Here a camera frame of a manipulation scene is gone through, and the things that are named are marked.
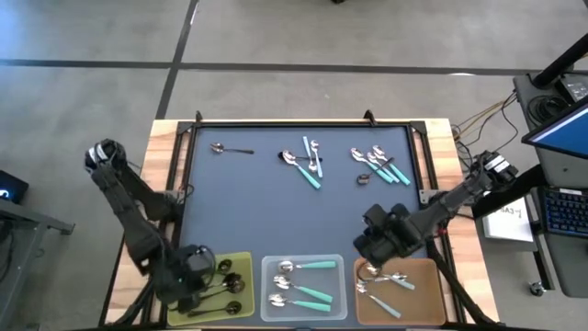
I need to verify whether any coiled black cable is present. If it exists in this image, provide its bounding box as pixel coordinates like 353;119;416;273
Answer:
525;93;560;124

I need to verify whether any black device with blue light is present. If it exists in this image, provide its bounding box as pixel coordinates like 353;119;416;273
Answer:
0;168;29;206

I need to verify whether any black support beam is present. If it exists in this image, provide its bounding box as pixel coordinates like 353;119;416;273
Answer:
470;163;548;220

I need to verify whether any black keyboard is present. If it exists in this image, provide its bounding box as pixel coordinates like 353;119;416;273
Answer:
540;186;588;239

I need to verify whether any yellow-green plastic bin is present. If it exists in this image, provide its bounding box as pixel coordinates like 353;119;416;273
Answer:
166;251;256;327

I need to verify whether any black power adapter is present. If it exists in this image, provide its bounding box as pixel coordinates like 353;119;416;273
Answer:
556;73;588;103

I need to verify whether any monitor with blue screen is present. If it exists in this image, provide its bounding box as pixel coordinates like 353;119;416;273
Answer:
520;98;588;161

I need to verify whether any yellow cable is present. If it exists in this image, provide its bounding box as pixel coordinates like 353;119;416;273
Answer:
452;91;518;139

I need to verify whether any dark blue-grey mat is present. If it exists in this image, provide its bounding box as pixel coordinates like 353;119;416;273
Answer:
175;124;432;325

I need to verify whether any grey equipment cart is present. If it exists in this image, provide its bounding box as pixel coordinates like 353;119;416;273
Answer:
512;72;588;299

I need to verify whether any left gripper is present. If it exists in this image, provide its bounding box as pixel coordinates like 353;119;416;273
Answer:
153;245;217;302

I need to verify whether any clear plastic bin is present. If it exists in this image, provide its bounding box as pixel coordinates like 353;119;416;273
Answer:
259;254;349;323

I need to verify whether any white paper pad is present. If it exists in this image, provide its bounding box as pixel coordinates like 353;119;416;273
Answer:
477;186;535;244

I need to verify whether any black aluminium frame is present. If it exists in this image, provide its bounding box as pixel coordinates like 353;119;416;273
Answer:
98;109;497;331

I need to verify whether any black pole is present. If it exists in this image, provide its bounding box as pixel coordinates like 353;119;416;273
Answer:
531;32;588;88

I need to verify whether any orange plastic bin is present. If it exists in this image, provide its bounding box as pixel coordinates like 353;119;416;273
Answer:
352;257;447;326

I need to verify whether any grey metal side table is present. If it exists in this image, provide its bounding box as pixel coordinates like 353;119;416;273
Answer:
0;197;76;331

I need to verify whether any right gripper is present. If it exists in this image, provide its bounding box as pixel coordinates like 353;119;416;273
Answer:
353;204;422;268

